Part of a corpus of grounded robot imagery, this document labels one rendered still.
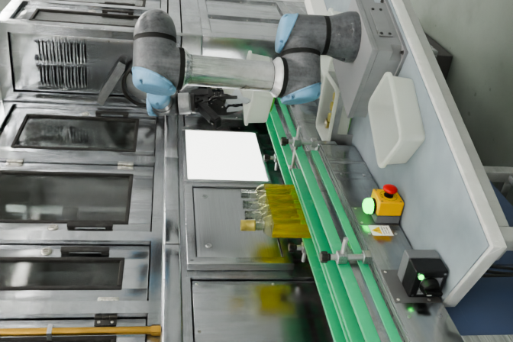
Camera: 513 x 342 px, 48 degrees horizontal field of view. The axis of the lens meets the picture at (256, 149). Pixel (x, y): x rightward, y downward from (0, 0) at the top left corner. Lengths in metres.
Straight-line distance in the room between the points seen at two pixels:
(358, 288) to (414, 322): 0.15
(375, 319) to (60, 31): 1.88
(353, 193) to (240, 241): 0.43
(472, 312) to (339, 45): 0.80
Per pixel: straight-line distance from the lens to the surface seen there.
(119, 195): 2.20
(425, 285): 1.40
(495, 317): 1.51
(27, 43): 2.78
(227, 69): 1.60
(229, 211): 2.06
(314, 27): 1.71
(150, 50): 1.56
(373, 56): 1.65
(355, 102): 1.76
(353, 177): 1.82
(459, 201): 1.38
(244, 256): 1.88
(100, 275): 1.86
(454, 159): 1.41
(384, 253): 1.54
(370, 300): 1.43
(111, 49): 2.73
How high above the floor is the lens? 1.42
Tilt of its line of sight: 10 degrees down
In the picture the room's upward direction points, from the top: 88 degrees counter-clockwise
